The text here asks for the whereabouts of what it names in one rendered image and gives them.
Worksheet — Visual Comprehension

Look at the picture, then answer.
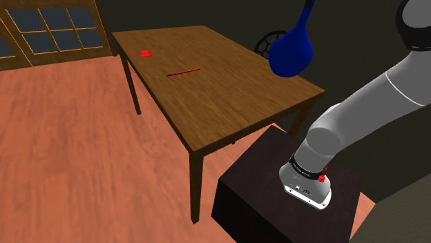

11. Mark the brown wooden table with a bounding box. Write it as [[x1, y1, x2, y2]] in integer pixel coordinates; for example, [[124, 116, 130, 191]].
[[111, 25, 326, 225]]

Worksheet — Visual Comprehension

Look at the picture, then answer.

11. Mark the red pencil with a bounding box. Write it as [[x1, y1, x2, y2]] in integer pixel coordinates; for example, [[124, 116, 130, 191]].
[[166, 68, 202, 77]]

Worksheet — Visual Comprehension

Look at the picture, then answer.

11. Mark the dark robot stand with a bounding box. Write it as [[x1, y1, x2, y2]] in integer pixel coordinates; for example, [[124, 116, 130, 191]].
[[211, 125, 365, 243]]

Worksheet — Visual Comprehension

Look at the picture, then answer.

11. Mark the blue long-necked vase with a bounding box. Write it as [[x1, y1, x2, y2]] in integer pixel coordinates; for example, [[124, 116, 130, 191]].
[[268, 0, 316, 79]]

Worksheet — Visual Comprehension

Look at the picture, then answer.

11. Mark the wooden framed glass door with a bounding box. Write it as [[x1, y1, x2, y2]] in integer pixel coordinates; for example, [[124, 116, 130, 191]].
[[0, 0, 113, 72]]

